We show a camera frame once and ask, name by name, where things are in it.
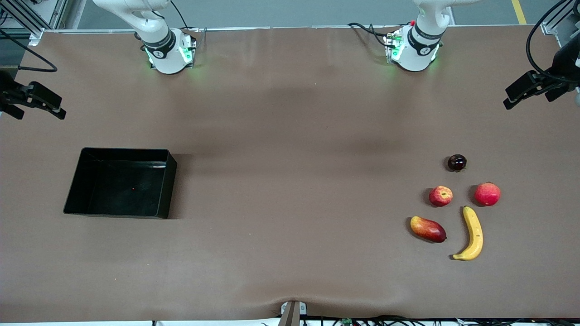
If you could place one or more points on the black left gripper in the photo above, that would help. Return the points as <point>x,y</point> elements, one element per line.
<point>563,64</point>

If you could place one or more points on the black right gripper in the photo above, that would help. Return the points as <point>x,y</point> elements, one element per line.
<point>5,93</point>

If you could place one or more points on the black plastic box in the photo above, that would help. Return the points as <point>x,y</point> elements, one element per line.
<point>118,185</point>

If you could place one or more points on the small red yellow apple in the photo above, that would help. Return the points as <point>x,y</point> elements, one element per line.
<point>441,196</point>

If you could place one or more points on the yellow banana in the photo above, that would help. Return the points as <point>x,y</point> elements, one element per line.
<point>473,231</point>

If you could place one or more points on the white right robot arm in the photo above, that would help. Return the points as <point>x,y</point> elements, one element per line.
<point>158,45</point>

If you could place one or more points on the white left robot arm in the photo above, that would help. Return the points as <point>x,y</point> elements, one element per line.
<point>419,45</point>

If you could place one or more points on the dark purple plum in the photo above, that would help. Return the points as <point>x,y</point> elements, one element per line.
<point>456,162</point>

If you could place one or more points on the red yellow mango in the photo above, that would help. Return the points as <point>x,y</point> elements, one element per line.
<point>428,229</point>

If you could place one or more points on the aluminium frame corner bracket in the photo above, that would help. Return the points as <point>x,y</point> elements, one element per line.
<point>550,28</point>

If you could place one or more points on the aluminium frame with black bars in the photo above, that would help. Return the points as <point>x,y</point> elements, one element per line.
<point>59,13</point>

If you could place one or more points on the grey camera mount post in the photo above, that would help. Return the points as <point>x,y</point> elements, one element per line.
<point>292,314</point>

